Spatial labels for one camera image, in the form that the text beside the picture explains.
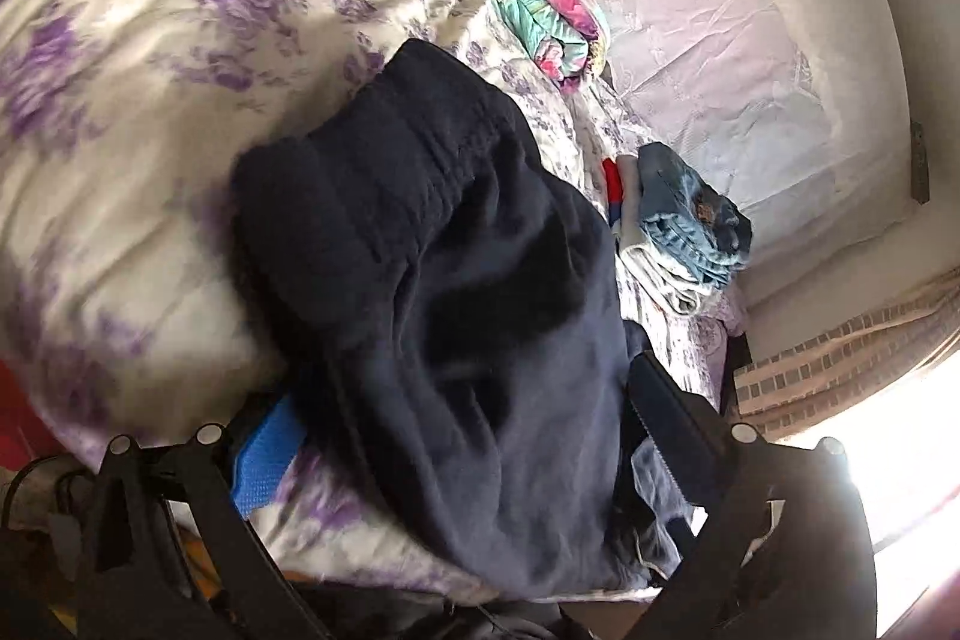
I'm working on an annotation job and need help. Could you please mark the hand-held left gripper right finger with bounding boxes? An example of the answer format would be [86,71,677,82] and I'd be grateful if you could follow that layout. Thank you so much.
[626,351,878,640]

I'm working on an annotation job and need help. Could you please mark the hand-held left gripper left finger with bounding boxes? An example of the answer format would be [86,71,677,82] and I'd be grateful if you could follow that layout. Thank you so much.
[79,396,331,640]

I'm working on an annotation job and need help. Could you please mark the dark navy pants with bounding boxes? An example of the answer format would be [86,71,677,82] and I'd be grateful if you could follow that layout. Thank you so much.
[229,38,653,603]

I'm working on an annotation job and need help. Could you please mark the folded grey pants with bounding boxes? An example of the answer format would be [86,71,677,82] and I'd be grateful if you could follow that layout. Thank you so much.
[616,175,722,316]

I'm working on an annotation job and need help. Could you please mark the checkered beige curtain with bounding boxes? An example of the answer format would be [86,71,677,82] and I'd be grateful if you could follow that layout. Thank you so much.
[731,276,960,440]

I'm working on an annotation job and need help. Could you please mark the folded blue jeans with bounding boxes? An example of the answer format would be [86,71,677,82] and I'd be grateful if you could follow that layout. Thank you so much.
[637,143,753,289]

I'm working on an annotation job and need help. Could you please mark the folded red garment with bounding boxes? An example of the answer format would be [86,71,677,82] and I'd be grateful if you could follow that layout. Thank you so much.
[602,156,628,234]

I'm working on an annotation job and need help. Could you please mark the purple floral bed sheet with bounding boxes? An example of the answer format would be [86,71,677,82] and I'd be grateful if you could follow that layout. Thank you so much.
[0,0,743,600]

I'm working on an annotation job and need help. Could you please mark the white lace headboard cover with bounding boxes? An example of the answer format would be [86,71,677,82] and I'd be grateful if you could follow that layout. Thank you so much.
[457,0,912,304]

